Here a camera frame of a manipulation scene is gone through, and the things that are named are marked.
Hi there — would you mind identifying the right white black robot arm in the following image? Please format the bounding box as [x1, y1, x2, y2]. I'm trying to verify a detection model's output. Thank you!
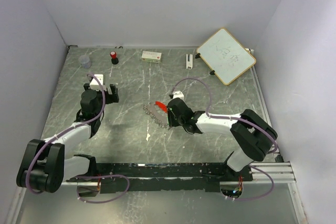
[166, 98, 278, 181]

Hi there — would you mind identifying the red black stamp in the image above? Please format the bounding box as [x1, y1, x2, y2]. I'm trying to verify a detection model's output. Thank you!
[110, 51, 119, 65]

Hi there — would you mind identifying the clear plastic cup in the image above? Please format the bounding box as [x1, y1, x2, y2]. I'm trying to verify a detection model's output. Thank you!
[78, 55, 92, 69]

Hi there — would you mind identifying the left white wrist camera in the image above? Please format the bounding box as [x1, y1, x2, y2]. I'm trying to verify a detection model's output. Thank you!
[89, 74, 106, 91]

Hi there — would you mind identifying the red handled metal keyring holder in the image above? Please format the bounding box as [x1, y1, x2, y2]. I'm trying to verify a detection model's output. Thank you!
[143, 102, 169, 128]

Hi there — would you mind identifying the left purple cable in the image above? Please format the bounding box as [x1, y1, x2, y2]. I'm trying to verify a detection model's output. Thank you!
[25, 73, 131, 204]

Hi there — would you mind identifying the aluminium extrusion rail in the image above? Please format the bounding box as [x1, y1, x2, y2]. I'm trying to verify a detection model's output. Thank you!
[251, 162, 296, 184]

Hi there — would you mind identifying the white stapler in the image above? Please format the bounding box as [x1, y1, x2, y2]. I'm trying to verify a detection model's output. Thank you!
[186, 54, 193, 69]

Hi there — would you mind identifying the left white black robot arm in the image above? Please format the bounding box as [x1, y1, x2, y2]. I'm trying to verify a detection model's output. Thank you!
[16, 83, 119, 193]

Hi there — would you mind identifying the purple cable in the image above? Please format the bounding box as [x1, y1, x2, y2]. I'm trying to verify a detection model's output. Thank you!
[25, 73, 131, 204]
[173, 77, 279, 201]

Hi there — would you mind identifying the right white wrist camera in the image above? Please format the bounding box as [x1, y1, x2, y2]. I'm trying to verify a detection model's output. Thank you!
[169, 90, 185, 101]

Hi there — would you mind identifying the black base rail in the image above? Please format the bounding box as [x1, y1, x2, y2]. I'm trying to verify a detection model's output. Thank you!
[65, 162, 254, 195]

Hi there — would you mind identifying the white green staple box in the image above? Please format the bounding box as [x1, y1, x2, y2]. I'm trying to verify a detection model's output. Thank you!
[141, 51, 162, 63]

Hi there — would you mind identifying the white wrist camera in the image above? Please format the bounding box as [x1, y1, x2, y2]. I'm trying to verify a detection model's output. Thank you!
[89, 74, 106, 91]
[169, 90, 185, 101]

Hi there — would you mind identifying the yellow framed whiteboard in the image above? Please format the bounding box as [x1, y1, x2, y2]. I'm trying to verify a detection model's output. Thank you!
[196, 28, 256, 86]

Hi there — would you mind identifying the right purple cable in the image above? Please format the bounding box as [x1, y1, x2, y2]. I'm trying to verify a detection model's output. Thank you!
[173, 77, 279, 201]

